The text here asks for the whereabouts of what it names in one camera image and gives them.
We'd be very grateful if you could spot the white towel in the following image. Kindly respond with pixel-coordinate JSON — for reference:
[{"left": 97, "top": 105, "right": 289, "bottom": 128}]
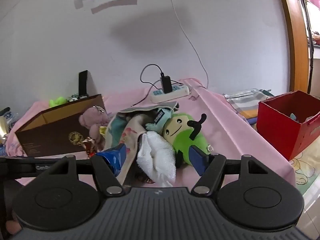
[{"left": 136, "top": 130, "right": 177, "bottom": 187}]

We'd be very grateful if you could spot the brown cardboard box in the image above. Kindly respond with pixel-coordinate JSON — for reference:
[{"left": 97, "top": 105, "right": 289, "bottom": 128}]
[{"left": 14, "top": 94, "right": 108, "bottom": 158}]

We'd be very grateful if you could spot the yellow tissue pack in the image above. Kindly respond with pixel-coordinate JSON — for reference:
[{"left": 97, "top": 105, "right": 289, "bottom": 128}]
[{"left": 0, "top": 117, "right": 8, "bottom": 137}]

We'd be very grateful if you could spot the green plush toy with face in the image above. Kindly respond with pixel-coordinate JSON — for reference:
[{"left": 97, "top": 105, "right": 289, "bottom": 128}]
[{"left": 162, "top": 113, "right": 214, "bottom": 168}]

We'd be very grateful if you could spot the pink plush bear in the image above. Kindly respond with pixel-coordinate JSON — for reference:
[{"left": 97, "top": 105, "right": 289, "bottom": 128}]
[{"left": 79, "top": 106, "right": 108, "bottom": 153}]

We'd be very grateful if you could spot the cartoon printed sheet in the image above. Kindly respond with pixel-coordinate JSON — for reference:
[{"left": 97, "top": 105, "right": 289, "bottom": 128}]
[{"left": 290, "top": 140, "right": 320, "bottom": 195}]

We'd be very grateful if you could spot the white cable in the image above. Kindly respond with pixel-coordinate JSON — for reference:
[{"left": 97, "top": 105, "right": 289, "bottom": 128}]
[{"left": 160, "top": 0, "right": 209, "bottom": 89}]

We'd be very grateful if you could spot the black glossy box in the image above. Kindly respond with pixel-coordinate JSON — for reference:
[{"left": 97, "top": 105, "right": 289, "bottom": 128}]
[{"left": 78, "top": 70, "right": 90, "bottom": 98}]

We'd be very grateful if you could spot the beige tape strip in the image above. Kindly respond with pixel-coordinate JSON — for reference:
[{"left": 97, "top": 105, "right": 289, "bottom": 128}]
[{"left": 91, "top": 0, "right": 138, "bottom": 15}]

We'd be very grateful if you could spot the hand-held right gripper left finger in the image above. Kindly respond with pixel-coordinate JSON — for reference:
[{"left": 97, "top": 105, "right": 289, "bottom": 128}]
[{"left": 37, "top": 144, "right": 127, "bottom": 197}]

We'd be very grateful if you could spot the wooden door frame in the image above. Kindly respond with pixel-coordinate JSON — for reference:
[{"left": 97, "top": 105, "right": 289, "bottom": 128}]
[{"left": 275, "top": 0, "right": 310, "bottom": 93}]

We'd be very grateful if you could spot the white power strip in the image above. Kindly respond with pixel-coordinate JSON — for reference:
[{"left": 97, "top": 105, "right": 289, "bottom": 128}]
[{"left": 151, "top": 84, "right": 190, "bottom": 104}]

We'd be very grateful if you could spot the pink bedsheet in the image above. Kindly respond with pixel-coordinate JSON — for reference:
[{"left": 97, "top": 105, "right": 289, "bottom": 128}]
[{"left": 5, "top": 78, "right": 297, "bottom": 188}]

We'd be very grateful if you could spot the pastel printed cloth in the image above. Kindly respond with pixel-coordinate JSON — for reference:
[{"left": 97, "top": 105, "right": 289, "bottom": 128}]
[{"left": 104, "top": 101, "right": 179, "bottom": 188}]

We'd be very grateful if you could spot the black charger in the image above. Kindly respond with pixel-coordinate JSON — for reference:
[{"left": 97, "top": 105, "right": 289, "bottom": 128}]
[{"left": 160, "top": 73, "right": 173, "bottom": 94}]

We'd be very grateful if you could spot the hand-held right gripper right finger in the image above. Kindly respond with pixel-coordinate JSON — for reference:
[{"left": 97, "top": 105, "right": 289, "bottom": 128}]
[{"left": 189, "top": 146, "right": 272, "bottom": 195}]

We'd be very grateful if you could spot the neon green plush toy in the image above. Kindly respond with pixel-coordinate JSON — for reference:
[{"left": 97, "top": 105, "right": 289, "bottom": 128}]
[{"left": 49, "top": 97, "right": 68, "bottom": 108}]

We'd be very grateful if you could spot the light blue cloth black label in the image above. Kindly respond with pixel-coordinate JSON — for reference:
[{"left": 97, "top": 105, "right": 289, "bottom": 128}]
[{"left": 145, "top": 107, "right": 174, "bottom": 132}]

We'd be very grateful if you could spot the striped cloth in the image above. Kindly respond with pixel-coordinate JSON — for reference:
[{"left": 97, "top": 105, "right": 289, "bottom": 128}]
[{"left": 223, "top": 89, "right": 274, "bottom": 125}]

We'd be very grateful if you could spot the person's left hand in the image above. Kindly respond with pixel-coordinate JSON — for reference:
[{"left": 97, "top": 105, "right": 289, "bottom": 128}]
[{"left": 5, "top": 220, "right": 22, "bottom": 234}]

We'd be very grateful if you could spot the red box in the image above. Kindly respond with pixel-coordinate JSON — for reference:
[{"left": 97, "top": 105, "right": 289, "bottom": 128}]
[{"left": 257, "top": 90, "right": 320, "bottom": 162}]

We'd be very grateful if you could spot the small red keychain figure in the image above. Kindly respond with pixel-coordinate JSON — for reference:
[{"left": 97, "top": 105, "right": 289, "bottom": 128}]
[{"left": 82, "top": 137, "right": 97, "bottom": 159}]

